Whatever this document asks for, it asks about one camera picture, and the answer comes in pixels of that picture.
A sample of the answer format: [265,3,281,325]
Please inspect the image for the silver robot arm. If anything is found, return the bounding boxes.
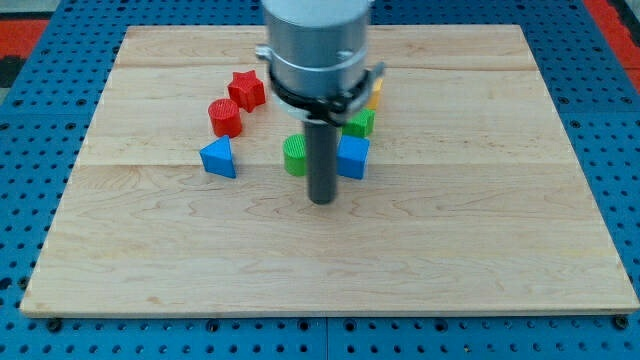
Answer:
[256,0,385,127]

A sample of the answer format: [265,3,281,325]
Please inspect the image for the blue triangle block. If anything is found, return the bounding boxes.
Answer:
[199,135,236,178]

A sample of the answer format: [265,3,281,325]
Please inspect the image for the green cylinder block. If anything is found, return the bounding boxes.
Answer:
[282,134,306,176]

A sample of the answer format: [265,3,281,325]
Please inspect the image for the dark grey pointer rod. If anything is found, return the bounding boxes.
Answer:
[304,122,337,205]

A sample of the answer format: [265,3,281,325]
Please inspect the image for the blue cube block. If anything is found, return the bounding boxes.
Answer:
[337,135,370,180]

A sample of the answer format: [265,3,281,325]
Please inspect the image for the green cube block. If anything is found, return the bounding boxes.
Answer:
[342,108,376,138]

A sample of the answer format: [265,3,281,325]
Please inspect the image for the yellow block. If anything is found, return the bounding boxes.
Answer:
[366,78,384,111]

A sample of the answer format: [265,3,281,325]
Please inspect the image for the red cylinder block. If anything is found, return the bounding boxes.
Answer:
[208,98,242,138]

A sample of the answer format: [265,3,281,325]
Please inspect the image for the red star block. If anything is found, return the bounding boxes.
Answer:
[227,70,266,113]

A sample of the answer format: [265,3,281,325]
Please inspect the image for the wooden board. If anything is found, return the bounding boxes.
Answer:
[21,25,639,318]

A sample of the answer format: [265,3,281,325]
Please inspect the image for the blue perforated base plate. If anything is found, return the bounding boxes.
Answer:
[1,1,639,359]

